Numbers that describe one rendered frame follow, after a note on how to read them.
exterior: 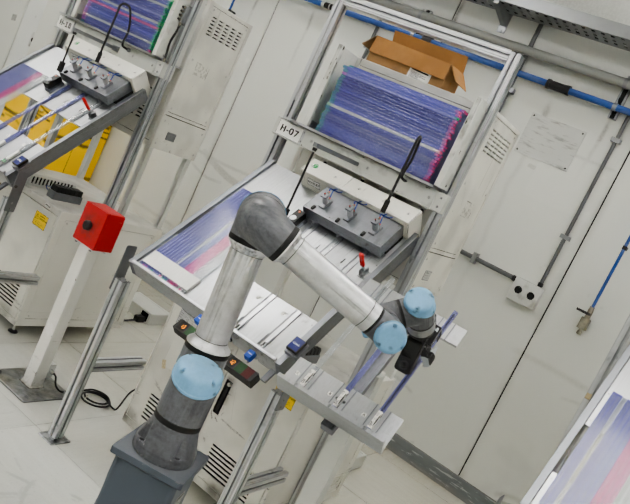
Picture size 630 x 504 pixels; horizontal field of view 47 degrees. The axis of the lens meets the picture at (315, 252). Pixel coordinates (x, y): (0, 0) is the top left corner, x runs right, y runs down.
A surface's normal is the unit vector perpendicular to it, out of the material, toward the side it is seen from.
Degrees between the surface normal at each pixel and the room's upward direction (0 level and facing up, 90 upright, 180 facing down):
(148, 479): 90
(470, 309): 90
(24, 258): 90
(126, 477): 90
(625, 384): 44
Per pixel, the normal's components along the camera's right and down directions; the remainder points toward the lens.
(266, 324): -0.04, -0.71
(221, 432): -0.50, -0.10
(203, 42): 0.76, 0.43
